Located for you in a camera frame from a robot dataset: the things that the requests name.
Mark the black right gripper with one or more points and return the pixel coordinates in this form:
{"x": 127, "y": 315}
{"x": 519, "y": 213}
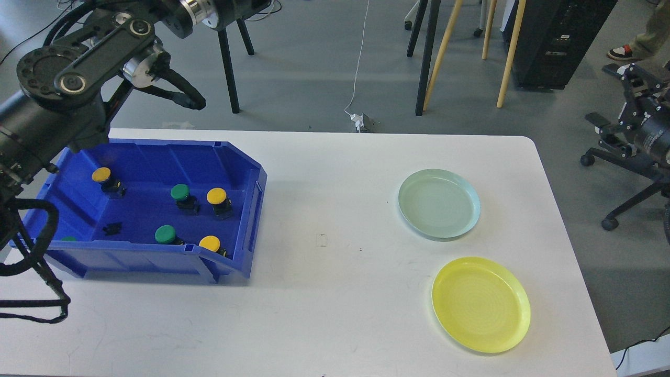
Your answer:
{"x": 640, "y": 117}

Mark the yellow push button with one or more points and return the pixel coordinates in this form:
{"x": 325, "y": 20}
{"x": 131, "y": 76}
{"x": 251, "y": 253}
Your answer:
{"x": 109, "y": 184}
{"x": 220, "y": 203}
{"x": 213, "y": 244}

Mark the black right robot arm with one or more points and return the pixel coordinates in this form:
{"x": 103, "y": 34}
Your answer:
{"x": 662, "y": 154}

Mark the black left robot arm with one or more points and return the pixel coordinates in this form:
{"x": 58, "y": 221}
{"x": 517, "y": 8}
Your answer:
{"x": 59, "y": 104}

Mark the light green plate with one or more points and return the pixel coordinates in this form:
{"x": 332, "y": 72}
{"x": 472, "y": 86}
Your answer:
{"x": 439, "y": 204}

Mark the yellow plate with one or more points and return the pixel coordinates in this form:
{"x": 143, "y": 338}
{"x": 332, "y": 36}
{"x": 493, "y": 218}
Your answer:
{"x": 481, "y": 305}

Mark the yellow push button front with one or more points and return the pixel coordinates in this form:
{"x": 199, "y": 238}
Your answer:
{"x": 213, "y": 244}

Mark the small black button part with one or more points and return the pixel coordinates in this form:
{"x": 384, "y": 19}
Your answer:
{"x": 112, "y": 229}

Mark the person's shoe and leg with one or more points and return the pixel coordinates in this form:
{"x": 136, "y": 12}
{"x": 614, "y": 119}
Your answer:
{"x": 648, "y": 43}

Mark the black computer tower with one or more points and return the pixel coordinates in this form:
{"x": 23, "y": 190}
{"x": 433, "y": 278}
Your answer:
{"x": 553, "y": 39}

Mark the wooden easel leg right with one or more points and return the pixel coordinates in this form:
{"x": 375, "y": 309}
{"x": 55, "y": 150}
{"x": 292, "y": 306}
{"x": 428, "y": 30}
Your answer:
{"x": 521, "y": 9}

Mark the wooden easel leg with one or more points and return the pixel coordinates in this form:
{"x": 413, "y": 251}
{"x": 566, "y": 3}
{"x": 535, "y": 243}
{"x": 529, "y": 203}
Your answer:
{"x": 521, "y": 9}
{"x": 488, "y": 27}
{"x": 436, "y": 65}

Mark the wooden easel leg middle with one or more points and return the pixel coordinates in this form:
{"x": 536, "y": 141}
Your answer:
{"x": 488, "y": 27}

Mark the wooden easel leg left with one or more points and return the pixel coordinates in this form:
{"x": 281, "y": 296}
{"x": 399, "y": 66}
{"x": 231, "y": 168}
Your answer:
{"x": 436, "y": 65}

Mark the black stand legs centre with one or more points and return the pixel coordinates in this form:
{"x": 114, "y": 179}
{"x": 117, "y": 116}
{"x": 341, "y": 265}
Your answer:
{"x": 432, "y": 9}

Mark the white power adapter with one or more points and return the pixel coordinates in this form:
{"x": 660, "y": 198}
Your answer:
{"x": 362, "y": 123}

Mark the black tripod legs left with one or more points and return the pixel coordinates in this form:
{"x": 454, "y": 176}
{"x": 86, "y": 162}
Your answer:
{"x": 227, "y": 61}

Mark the blue plastic storage bin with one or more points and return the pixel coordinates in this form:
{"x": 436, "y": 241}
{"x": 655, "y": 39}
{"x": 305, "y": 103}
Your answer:
{"x": 149, "y": 168}

